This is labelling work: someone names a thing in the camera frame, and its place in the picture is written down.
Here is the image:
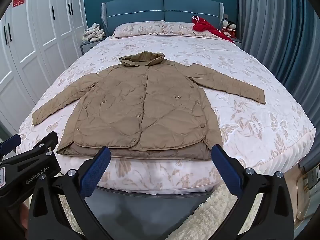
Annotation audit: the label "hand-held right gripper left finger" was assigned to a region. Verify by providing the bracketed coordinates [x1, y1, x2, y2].
[27, 146, 112, 240]

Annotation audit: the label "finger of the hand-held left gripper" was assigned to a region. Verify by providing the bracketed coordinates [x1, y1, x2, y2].
[14, 131, 59, 165]
[0, 134, 22, 157]

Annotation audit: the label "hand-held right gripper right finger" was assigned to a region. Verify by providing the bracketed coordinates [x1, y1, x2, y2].
[212, 144, 294, 240]

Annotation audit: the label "tan quilted jacket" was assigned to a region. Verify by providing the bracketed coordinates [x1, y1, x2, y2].
[32, 51, 266, 161]

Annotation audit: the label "pile of pale clothes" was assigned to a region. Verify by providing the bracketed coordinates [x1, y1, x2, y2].
[82, 22, 105, 43]

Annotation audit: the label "bed with floral cover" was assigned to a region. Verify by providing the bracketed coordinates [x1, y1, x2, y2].
[19, 34, 317, 196]

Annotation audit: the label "white wardrobe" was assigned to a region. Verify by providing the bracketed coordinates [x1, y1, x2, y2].
[0, 0, 87, 135]

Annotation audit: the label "red garment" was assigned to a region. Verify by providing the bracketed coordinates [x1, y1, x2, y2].
[191, 15, 235, 44]

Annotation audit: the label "plush dolls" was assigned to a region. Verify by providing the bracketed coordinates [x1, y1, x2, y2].
[221, 19, 237, 38]

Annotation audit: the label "floral print pillow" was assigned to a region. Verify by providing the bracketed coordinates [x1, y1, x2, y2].
[111, 20, 165, 39]
[162, 21, 220, 39]

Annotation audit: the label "grey blue curtain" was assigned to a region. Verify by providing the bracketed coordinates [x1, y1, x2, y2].
[236, 0, 320, 130]

